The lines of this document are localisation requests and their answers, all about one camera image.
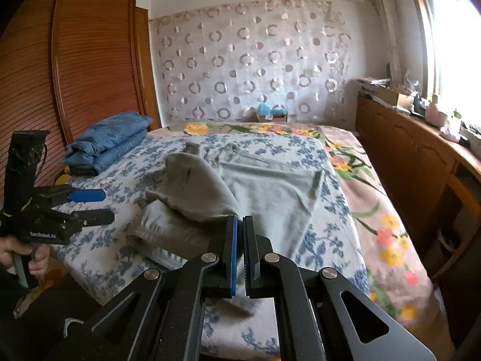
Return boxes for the bed with floral blue sheet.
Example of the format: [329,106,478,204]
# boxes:
[51,131,371,361]

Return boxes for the cardboard box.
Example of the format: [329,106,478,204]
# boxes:
[375,85,415,109]

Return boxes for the pink bottle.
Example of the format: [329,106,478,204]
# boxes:
[424,94,449,127]

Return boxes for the yellow cloth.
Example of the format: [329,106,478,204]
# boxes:
[56,165,75,186]

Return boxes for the wooden wardrobe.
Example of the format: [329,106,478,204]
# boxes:
[0,0,163,197]

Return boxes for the pile of papers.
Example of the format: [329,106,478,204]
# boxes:
[355,77,392,95]

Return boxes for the circle patterned wall curtain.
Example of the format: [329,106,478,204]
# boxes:
[148,0,354,128]

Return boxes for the folded blue jeans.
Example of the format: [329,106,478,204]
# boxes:
[62,111,155,177]

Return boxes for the person's dark clothing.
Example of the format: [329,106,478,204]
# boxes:
[15,280,126,361]

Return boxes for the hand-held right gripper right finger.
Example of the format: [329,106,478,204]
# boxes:
[242,216,437,361]

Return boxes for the grey pants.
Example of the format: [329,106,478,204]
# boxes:
[126,142,326,316]

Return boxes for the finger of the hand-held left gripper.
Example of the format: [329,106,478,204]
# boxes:
[44,184,106,207]
[69,209,115,231]

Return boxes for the white wall pipe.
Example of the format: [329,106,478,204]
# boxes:
[369,0,400,74]

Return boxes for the wooden side cabinet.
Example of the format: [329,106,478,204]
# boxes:
[355,96,481,348]

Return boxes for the white plastic bag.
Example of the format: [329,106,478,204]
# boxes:
[441,114,464,143]

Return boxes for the window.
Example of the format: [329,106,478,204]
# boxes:
[408,0,481,130]

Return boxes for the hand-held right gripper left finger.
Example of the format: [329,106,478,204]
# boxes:
[83,214,243,361]

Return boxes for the blue packet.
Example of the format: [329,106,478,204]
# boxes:
[257,103,275,123]

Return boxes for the person's left hand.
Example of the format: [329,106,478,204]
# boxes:
[0,235,52,282]

